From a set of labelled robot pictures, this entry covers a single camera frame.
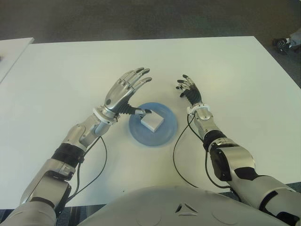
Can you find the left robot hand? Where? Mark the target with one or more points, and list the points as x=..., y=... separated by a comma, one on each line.
x=117, y=96

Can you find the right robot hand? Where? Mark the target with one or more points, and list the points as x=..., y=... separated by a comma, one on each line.
x=194, y=94

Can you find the white square charger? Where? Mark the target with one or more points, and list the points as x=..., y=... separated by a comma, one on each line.
x=152, y=121

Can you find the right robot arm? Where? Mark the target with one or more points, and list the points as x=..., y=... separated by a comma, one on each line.
x=235, y=160

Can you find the blue plastic plate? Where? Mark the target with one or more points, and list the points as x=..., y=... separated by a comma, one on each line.
x=164, y=136

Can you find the black dotted shoe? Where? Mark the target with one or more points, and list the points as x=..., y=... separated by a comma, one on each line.
x=281, y=44

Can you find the white side table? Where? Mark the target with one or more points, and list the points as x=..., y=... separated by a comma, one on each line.
x=11, y=51

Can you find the grey trouser leg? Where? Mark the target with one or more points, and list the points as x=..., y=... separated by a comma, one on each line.
x=296, y=38

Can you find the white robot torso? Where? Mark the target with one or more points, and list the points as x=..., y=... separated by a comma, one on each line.
x=183, y=212

